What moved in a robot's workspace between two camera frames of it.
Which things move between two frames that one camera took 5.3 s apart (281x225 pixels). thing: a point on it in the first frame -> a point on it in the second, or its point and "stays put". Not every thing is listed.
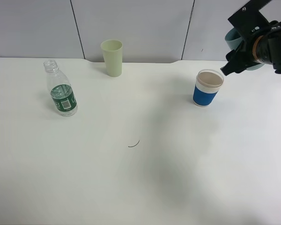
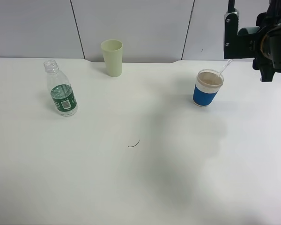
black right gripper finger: [240, 58] -> [266, 67]
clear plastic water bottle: [62, 93] stays put
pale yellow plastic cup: [112, 50] stays put
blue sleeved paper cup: [208, 82] stays put
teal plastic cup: [233, 40] -> [248, 30]
